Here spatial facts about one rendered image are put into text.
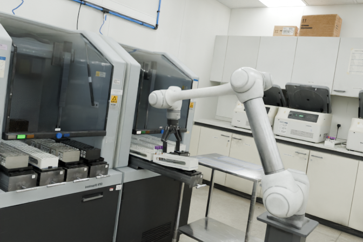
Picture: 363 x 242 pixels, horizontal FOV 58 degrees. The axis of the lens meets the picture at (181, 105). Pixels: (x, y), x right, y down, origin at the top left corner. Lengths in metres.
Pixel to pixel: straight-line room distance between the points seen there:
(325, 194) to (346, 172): 0.34
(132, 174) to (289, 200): 1.06
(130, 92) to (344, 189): 2.74
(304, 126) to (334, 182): 0.69
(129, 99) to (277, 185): 1.10
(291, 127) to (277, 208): 2.64
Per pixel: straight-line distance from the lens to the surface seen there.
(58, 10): 3.16
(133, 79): 2.18
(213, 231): 2.65
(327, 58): 4.41
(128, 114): 2.19
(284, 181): 1.62
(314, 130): 4.10
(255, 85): 1.65
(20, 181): 1.75
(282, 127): 4.20
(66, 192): 1.91
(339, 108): 4.67
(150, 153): 2.18
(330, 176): 4.09
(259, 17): 5.22
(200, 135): 4.72
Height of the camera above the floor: 1.32
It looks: 3 degrees down
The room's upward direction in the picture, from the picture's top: 8 degrees clockwise
